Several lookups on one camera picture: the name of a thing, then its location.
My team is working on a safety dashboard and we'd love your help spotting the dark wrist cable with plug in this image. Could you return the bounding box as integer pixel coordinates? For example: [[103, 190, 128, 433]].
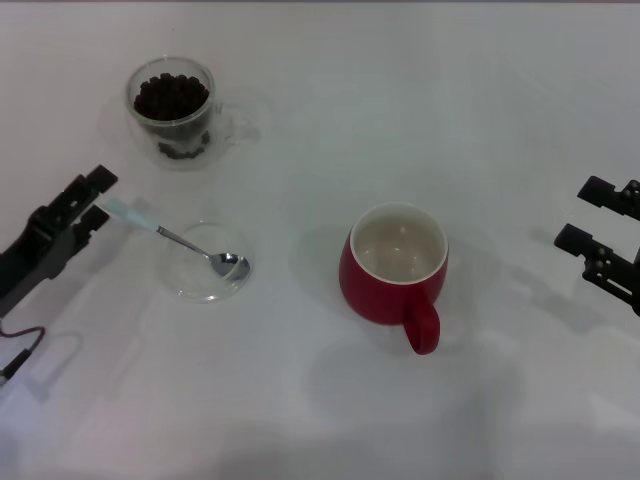
[[0, 324, 47, 387]]

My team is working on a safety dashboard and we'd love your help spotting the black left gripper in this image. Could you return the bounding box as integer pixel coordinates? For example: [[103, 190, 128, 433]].
[[0, 164, 120, 319]]

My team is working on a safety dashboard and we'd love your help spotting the red ceramic mug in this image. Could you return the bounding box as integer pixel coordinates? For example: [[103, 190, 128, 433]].
[[338, 201, 450, 357]]

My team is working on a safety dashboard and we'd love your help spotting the clear double-wall glass cup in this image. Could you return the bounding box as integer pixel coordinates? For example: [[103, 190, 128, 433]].
[[124, 56, 262, 173]]

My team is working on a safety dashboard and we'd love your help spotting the coffee beans pile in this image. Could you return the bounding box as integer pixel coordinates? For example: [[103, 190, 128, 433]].
[[133, 72, 211, 139]]

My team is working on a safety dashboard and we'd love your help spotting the clear glass saucer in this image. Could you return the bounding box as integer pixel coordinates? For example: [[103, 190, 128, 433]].
[[159, 221, 257, 305]]

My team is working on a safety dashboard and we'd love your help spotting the blue handled metal spoon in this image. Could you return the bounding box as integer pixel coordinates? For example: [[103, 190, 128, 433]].
[[102, 196, 251, 281]]

